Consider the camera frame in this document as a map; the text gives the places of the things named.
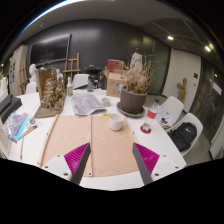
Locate colourful printed book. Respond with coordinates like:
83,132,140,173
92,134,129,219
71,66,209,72
2,111,30,141

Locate white plaster bust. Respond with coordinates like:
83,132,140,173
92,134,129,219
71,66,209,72
130,52,144,73

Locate black wall screen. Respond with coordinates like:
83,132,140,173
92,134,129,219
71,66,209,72
29,33,72,67

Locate white chair backrest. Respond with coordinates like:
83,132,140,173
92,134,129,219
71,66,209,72
71,73,90,91

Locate dark spray bottle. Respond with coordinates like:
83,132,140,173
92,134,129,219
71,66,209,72
86,75,95,93

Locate golden carved relief sculpture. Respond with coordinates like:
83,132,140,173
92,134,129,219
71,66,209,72
34,67,68,119

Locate white cabinet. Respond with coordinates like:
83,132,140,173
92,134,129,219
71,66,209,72
8,44,29,97

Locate white chair with backpack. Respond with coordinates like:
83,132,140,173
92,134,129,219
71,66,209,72
166,112,204,158

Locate plywood panel with edge strip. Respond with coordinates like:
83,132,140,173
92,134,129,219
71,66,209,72
39,114,94,178
89,114,140,176

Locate white chair with books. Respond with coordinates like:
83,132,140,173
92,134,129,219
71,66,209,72
156,95,185,126

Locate tall wooden figure sculpture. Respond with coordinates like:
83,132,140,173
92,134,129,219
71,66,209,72
176,77,188,104

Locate black flat case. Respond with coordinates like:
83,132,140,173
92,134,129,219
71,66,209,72
0,94,24,124

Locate printed newspaper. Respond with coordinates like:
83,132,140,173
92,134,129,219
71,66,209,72
70,90,107,117

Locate brown cardboard box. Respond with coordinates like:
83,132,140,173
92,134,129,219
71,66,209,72
105,68,128,98

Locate white cup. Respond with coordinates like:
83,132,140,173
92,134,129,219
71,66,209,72
108,112,125,132

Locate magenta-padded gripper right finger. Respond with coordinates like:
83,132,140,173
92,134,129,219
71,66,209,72
132,142,183,186

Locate wooden easel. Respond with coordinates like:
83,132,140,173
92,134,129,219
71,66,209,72
62,52,82,84

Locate small pale green bottle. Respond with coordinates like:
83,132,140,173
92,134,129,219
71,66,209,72
66,76,74,98

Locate dried plant in grey pot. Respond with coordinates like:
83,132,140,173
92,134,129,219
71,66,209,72
119,56,155,115

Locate white plaster figurines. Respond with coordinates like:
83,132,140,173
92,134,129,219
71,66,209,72
28,63,64,84

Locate small round glass jar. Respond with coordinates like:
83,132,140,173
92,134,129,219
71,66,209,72
101,97,111,108

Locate flat round red coaster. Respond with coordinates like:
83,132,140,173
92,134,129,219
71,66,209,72
139,124,153,135

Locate ceiling spot lights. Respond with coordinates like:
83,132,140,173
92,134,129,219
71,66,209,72
166,34,213,53

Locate red box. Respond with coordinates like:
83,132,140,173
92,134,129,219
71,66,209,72
106,58,125,72

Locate grey plant saucer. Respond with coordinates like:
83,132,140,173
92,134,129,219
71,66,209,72
115,101,146,119

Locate black backpack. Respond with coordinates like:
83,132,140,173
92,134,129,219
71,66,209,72
168,121,198,153

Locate long white ceiling light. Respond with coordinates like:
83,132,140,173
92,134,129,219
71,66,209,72
18,0,81,36

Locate stack of books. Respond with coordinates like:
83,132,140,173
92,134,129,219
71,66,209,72
156,109,171,126

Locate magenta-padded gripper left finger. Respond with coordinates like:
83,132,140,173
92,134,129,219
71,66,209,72
40,142,92,186

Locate clear bottle with red label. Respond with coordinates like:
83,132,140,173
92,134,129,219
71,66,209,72
142,98,160,132

